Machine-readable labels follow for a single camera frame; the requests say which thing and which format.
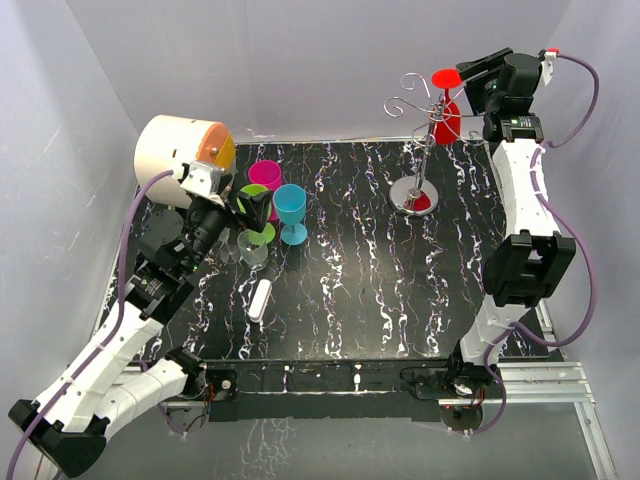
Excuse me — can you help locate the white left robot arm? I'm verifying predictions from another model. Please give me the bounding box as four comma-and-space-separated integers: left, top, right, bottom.
9, 115, 307, 478

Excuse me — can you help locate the chrome wine glass rack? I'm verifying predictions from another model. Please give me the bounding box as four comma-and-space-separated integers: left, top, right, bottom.
384, 72, 484, 217

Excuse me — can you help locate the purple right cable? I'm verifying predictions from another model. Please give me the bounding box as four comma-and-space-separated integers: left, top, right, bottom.
469, 53, 601, 434

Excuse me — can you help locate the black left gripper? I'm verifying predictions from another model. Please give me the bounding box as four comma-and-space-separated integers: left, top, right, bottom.
182, 173, 272, 275

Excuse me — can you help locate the pink wine glass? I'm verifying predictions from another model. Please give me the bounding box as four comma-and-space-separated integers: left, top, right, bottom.
248, 160, 282, 192

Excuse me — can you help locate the red wine glass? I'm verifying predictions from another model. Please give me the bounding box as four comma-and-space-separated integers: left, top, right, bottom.
431, 68, 462, 145

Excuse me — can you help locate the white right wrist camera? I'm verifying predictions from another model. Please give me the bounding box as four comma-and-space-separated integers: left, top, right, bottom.
538, 48, 559, 86

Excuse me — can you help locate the clear wine glass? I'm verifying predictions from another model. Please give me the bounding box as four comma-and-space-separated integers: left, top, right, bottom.
237, 230, 268, 271

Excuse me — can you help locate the purple cable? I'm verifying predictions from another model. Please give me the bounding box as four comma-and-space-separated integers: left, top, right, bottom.
4, 169, 184, 480
469, 53, 601, 434

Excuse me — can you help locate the blue wine glass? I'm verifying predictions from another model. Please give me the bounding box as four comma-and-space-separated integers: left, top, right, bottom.
273, 184, 308, 246

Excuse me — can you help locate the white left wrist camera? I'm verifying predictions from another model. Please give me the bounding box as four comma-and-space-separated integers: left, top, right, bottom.
180, 161, 234, 207

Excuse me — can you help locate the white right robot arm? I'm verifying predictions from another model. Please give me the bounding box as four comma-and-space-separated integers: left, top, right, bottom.
439, 48, 576, 397

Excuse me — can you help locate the green wine glass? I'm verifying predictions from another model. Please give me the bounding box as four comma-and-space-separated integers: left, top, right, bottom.
236, 184, 275, 244

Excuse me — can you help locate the black front base bar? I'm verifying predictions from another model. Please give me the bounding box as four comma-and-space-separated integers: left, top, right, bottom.
202, 357, 501, 424

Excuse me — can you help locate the clear champagne flute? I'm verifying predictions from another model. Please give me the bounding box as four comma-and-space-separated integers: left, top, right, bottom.
219, 228, 240, 264

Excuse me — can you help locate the white orange cylinder drum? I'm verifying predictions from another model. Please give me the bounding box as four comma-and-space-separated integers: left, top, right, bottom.
134, 115, 236, 209

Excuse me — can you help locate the small white bar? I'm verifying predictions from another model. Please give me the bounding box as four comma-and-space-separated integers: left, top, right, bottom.
248, 279, 272, 323

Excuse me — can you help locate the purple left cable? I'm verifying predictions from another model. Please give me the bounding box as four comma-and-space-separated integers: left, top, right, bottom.
4, 169, 184, 480

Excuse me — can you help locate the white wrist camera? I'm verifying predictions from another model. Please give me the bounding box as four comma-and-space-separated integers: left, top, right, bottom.
180, 161, 234, 207
538, 48, 559, 86

